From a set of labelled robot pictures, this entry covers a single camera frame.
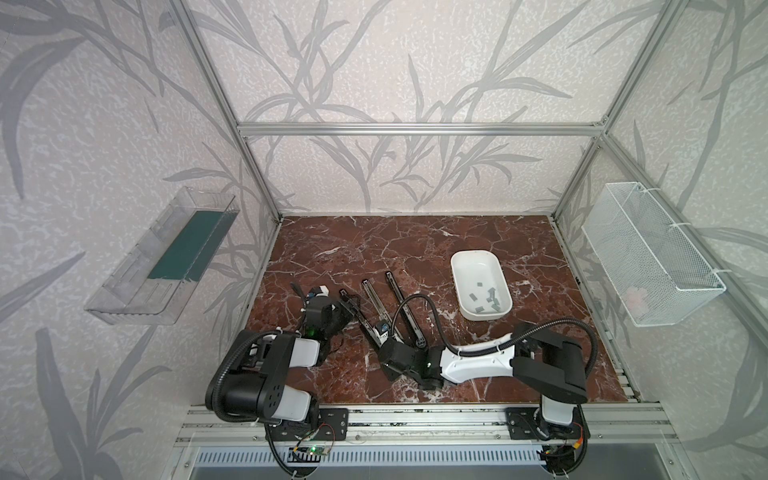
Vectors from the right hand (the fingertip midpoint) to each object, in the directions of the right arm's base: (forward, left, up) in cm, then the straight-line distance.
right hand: (381, 346), depth 85 cm
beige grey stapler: (+17, +4, -1) cm, 17 cm away
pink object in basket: (+5, -64, +18) cm, 67 cm away
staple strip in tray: (+16, -29, -2) cm, 34 cm away
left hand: (+16, +7, +3) cm, 18 cm away
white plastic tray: (+22, -33, -2) cm, 39 cm away
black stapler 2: (+9, +7, 0) cm, 12 cm away
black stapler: (+8, -8, 0) cm, 12 cm away
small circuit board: (-24, +14, -1) cm, 28 cm away
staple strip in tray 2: (+13, -30, -2) cm, 33 cm away
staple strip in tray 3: (+15, -36, -2) cm, 39 cm away
